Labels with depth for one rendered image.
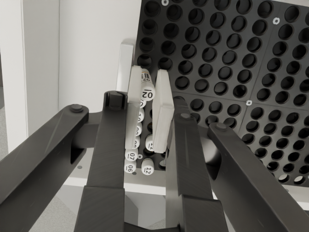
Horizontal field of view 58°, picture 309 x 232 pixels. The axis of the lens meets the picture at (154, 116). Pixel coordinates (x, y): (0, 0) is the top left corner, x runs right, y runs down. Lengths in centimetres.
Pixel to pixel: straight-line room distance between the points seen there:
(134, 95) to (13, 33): 11
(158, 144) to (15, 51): 13
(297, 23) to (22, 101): 23
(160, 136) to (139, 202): 135
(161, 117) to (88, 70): 18
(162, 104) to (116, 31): 17
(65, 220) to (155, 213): 50
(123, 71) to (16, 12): 12
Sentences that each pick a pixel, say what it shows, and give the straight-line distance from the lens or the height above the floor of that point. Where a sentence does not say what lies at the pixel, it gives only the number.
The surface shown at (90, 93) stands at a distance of 33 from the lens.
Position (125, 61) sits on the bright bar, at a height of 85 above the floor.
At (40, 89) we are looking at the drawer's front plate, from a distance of 28.
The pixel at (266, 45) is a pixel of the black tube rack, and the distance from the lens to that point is 26.
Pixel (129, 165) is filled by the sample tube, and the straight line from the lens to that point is 28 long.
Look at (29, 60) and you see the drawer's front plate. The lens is 24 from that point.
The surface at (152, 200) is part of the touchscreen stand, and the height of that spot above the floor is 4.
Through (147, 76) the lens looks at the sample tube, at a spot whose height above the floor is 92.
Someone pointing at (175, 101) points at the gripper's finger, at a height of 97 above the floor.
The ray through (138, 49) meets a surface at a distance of 24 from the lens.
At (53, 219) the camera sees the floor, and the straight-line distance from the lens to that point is 172.
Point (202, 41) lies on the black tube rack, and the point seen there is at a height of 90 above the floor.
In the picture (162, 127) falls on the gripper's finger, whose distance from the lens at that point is 15.
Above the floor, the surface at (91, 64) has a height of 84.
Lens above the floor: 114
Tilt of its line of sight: 64 degrees down
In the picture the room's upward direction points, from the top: 176 degrees clockwise
